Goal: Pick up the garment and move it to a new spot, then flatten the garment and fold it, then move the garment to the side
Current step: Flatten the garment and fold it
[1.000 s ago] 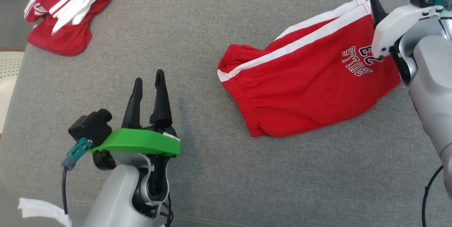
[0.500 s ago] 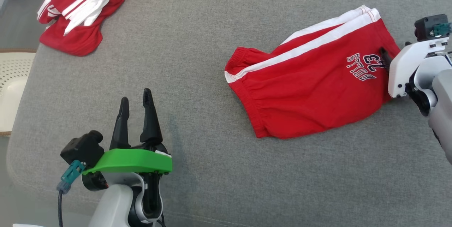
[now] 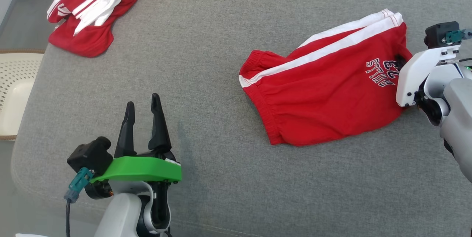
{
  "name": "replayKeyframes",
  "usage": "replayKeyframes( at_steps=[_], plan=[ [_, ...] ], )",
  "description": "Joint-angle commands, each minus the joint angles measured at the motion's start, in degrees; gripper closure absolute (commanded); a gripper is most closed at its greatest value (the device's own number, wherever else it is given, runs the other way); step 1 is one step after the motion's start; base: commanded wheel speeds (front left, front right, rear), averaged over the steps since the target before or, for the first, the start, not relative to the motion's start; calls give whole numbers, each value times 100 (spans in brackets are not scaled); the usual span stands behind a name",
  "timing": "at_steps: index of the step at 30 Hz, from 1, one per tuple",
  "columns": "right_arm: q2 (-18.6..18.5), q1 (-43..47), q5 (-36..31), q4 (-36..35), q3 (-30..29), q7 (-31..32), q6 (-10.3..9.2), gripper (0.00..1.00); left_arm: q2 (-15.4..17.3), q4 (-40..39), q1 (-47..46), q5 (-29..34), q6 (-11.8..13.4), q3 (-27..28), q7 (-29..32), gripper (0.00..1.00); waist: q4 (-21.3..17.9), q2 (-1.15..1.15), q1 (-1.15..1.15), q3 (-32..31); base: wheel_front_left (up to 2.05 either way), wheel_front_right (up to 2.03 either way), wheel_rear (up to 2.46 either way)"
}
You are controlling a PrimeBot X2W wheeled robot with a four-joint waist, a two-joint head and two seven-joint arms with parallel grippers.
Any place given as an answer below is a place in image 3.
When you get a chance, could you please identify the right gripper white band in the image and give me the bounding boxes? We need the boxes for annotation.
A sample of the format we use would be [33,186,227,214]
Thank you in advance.
[395,45,462,108]

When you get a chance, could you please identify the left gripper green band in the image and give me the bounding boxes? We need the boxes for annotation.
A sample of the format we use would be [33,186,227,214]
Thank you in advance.
[85,93,182,200]

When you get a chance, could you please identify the red shorts with white stripes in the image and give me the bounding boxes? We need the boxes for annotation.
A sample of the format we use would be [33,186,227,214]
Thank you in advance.
[239,8,413,146]

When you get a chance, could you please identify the red shirt with white sleeves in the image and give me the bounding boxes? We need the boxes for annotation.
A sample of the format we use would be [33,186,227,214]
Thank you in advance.
[47,0,145,58]

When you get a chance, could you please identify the white perforated laundry basket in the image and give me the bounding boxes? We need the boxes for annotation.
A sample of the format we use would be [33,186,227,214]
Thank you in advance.
[0,49,45,141]

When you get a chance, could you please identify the right camera cable teal plug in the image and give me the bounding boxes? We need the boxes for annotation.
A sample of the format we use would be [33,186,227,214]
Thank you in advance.
[445,28,472,44]

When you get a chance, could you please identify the camera cable teal plug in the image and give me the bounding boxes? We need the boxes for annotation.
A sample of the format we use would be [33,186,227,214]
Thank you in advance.
[64,167,95,237]
[445,28,472,44]

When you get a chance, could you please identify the left camera cable teal plug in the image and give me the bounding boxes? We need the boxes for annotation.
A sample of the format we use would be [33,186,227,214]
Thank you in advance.
[64,167,95,237]

